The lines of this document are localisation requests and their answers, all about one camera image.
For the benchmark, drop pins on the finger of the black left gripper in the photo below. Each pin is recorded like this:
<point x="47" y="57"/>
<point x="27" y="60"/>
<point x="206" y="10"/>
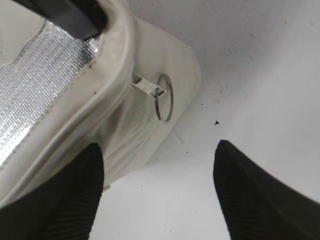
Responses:
<point x="83" y="19"/>

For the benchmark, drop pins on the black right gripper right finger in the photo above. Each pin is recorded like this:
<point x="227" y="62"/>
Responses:
<point x="257" y="206"/>

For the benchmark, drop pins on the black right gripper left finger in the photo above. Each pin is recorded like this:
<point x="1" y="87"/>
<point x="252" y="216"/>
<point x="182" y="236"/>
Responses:
<point x="62" y="208"/>

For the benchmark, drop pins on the cream zippered bag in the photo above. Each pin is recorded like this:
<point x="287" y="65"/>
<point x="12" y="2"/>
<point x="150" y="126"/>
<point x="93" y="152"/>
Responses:
<point x="59" y="94"/>

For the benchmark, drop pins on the silver zipper pull with ring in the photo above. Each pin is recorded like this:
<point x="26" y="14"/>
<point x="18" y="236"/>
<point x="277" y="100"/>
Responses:
<point x="156" y="90"/>

